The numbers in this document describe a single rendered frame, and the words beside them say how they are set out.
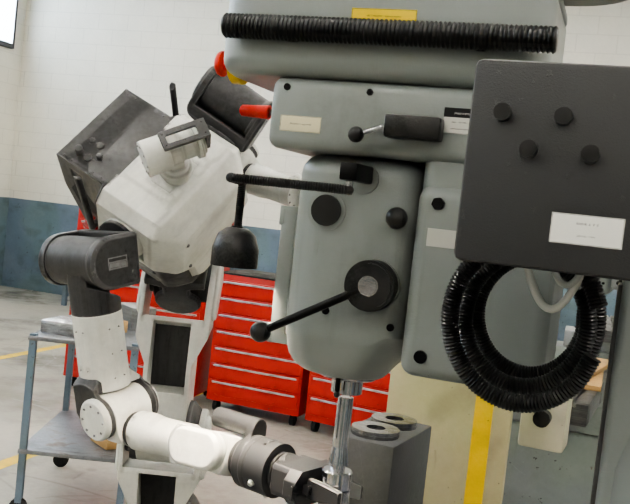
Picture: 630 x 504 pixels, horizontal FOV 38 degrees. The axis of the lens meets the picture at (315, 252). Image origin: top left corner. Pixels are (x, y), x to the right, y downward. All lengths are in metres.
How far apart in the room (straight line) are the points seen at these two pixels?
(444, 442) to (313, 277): 1.93
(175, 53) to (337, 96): 10.60
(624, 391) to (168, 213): 0.88
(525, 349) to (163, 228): 0.74
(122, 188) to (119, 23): 10.64
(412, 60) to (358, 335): 0.38
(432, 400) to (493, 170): 2.23
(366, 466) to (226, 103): 0.74
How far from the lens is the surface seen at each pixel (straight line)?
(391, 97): 1.24
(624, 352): 1.15
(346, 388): 1.36
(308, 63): 1.27
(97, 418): 1.68
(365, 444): 1.66
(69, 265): 1.66
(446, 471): 3.18
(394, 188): 1.25
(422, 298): 1.22
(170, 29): 11.94
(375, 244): 1.25
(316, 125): 1.26
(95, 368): 1.68
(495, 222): 0.95
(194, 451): 1.53
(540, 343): 1.21
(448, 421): 3.14
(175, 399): 2.03
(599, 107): 0.95
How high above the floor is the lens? 1.56
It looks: 3 degrees down
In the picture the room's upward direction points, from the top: 6 degrees clockwise
